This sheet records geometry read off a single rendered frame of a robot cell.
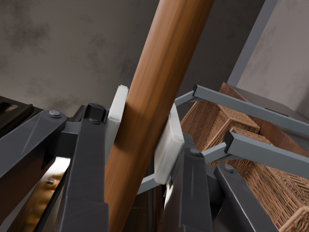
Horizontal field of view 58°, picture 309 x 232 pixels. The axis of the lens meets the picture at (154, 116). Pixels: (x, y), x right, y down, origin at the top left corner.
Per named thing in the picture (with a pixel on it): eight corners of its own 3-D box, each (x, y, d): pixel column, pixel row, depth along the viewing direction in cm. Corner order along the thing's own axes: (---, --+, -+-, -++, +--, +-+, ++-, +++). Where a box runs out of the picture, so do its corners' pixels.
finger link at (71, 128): (90, 170, 14) (28, 152, 13) (105, 129, 18) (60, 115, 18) (98, 143, 13) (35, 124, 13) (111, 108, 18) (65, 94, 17)
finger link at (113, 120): (105, 168, 15) (91, 164, 15) (117, 122, 22) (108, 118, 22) (121, 120, 15) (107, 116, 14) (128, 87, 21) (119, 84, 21)
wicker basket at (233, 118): (218, 214, 138) (166, 199, 134) (197, 160, 191) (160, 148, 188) (262, 127, 124) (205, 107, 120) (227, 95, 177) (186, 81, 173)
